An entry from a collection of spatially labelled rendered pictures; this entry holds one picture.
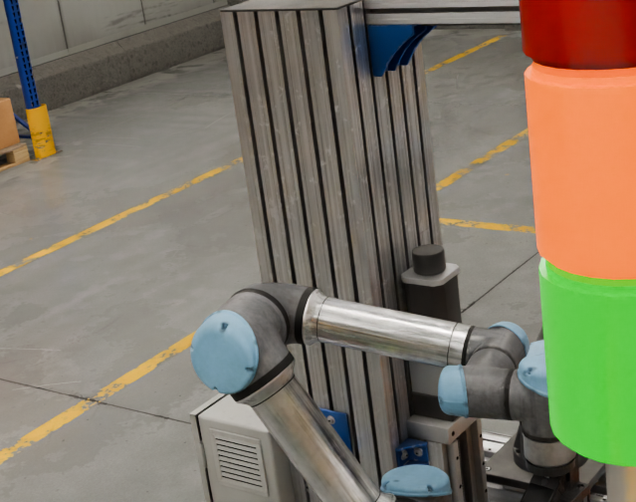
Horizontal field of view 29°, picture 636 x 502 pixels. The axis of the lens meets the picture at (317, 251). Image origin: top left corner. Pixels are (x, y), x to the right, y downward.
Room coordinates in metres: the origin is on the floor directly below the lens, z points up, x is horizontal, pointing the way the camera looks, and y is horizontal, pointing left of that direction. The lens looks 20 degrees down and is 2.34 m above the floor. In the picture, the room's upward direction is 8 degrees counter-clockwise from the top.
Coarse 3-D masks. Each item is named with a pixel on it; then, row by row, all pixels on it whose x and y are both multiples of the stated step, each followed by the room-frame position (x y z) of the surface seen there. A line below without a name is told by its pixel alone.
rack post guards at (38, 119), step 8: (32, 112) 9.61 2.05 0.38; (40, 112) 9.65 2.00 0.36; (32, 120) 9.61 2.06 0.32; (40, 120) 9.64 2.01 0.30; (48, 120) 9.70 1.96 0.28; (32, 128) 9.62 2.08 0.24; (40, 128) 9.62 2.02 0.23; (48, 128) 9.69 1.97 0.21; (32, 136) 9.63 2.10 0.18; (40, 136) 9.61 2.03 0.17; (48, 136) 9.67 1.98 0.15; (40, 144) 9.61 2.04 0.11; (48, 144) 9.66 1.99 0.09; (40, 152) 9.61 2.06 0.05; (48, 152) 9.65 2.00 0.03
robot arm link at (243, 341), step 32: (224, 320) 1.77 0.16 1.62; (256, 320) 1.79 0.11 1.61; (288, 320) 1.85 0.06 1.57; (192, 352) 1.77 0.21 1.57; (224, 352) 1.75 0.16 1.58; (256, 352) 1.74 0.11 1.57; (288, 352) 1.79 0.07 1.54; (224, 384) 1.74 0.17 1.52; (256, 384) 1.74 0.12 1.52; (288, 384) 1.76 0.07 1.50; (288, 416) 1.74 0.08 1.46; (320, 416) 1.76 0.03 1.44; (288, 448) 1.74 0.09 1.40; (320, 448) 1.73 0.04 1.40; (320, 480) 1.72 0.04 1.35; (352, 480) 1.72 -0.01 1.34
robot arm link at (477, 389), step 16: (480, 352) 1.71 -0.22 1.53; (496, 352) 1.71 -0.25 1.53; (448, 368) 1.67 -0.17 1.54; (464, 368) 1.66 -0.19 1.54; (480, 368) 1.66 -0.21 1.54; (496, 368) 1.65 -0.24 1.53; (512, 368) 1.69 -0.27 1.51; (448, 384) 1.64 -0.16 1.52; (464, 384) 1.63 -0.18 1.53; (480, 384) 1.62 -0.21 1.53; (496, 384) 1.62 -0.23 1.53; (448, 400) 1.63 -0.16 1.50; (464, 400) 1.62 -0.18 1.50; (480, 400) 1.61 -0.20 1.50; (496, 400) 1.60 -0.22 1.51; (464, 416) 1.64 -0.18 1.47; (480, 416) 1.62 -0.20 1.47; (496, 416) 1.61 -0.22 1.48
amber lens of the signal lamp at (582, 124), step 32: (544, 96) 0.31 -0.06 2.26; (576, 96) 0.30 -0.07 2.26; (608, 96) 0.30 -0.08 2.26; (544, 128) 0.31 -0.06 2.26; (576, 128) 0.30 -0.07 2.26; (608, 128) 0.30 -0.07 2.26; (544, 160) 0.31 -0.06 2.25; (576, 160) 0.30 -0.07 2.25; (608, 160) 0.30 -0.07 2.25; (544, 192) 0.31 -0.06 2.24; (576, 192) 0.30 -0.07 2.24; (608, 192) 0.30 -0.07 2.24; (544, 224) 0.31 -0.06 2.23; (576, 224) 0.30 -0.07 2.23; (608, 224) 0.30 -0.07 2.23; (544, 256) 0.31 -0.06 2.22; (576, 256) 0.30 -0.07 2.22; (608, 256) 0.30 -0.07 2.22
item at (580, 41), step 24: (528, 0) 0.31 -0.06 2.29; (552, 0) 0.30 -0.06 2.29; (576, 0) 0.30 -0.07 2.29; (600, 0) 0.30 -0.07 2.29; (624, 0) 0.29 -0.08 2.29; (528, 24) 0.31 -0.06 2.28; (552, 24) 0.30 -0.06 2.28; (576, 24) 0.30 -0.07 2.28; (600, 24) 0.30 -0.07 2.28; (624, 24) 0.29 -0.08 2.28; (528, 48) 0.31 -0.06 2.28; (552, 48) 0.30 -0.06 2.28; (576, 48) 0.30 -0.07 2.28; (600, 48) 0.30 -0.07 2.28; (624, 48) 0.29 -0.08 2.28
